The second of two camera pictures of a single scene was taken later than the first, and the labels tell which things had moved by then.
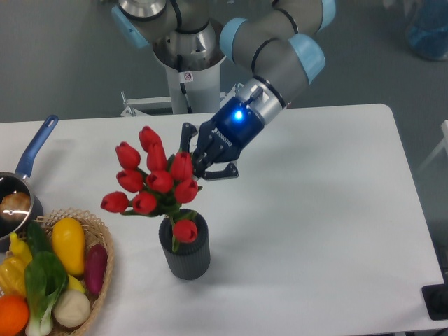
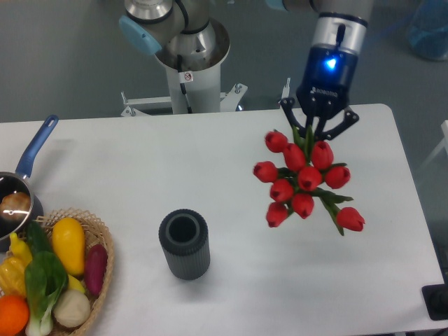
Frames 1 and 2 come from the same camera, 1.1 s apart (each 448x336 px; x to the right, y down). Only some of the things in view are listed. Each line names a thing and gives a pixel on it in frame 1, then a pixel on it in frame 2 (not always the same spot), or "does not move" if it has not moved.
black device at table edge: x=435 y=299 does not move
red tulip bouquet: x=158 y=187 → x=309 y=166
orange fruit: x=14 y=315 does not move
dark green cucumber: x=38 y=239 does not move
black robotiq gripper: x=223 y=138 → x=327 y=78
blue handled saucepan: x=19 y=207 does not move
